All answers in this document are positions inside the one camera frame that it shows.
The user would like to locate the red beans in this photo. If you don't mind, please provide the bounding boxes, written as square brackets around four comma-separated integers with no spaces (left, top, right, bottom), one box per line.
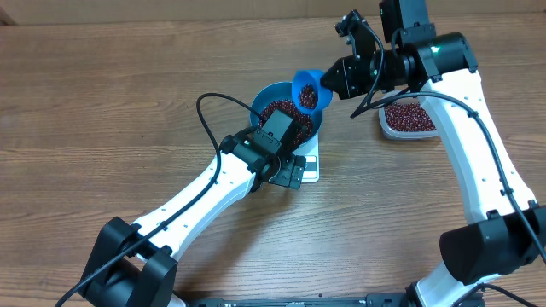
[250,82,436,148]

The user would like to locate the blue plastic scoop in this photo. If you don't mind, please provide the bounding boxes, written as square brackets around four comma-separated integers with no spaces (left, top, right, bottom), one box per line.
[291,70,333,115]

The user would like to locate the blue bowl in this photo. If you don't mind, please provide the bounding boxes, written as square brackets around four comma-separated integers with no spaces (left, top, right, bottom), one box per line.
[250,82,322,155]

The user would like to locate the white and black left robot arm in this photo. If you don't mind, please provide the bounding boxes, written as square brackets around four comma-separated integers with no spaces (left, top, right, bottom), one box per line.
[77,110,305,306]

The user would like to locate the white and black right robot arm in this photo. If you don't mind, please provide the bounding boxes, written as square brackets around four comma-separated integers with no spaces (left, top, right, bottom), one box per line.
[321,1,545,306]

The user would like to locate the white digital kitchen scale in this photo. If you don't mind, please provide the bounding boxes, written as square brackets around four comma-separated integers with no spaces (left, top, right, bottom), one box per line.
[293,134,320,183]

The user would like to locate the clear plastic container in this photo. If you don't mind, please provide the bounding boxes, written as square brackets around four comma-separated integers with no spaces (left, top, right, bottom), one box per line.
[379,98,439,141]

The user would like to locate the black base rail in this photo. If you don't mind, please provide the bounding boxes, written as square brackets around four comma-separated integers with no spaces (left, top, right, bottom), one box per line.
[183,293,418,307]

